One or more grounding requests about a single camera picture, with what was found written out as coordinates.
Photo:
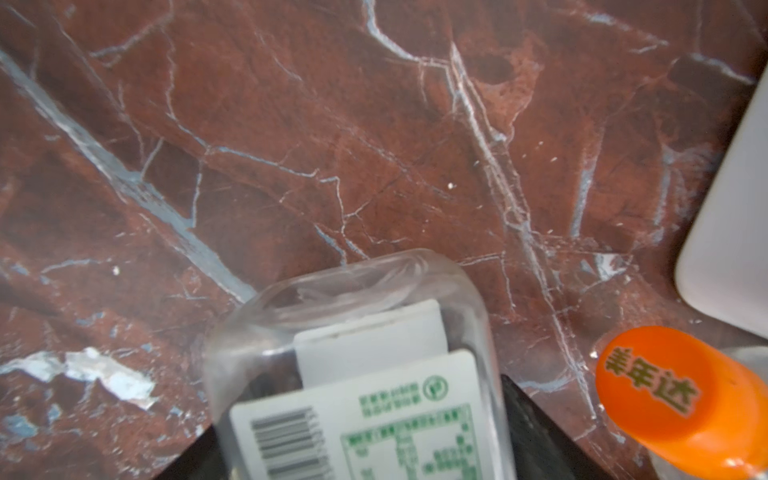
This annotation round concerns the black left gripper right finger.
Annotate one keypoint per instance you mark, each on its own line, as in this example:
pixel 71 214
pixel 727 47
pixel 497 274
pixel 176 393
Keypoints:
pixel 542 450

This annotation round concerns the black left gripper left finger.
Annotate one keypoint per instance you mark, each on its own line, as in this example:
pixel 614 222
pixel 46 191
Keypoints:
pixel 200 461

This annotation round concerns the small bottle orange label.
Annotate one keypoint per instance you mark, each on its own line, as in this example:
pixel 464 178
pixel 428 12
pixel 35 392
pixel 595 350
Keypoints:
pixel 687 402

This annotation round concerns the bottle white green label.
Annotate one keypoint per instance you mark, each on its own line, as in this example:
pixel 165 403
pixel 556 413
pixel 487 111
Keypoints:
pixel 382 369

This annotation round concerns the white bin with green liner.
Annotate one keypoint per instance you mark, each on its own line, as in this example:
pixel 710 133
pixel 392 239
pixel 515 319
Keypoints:
pixel 721 270

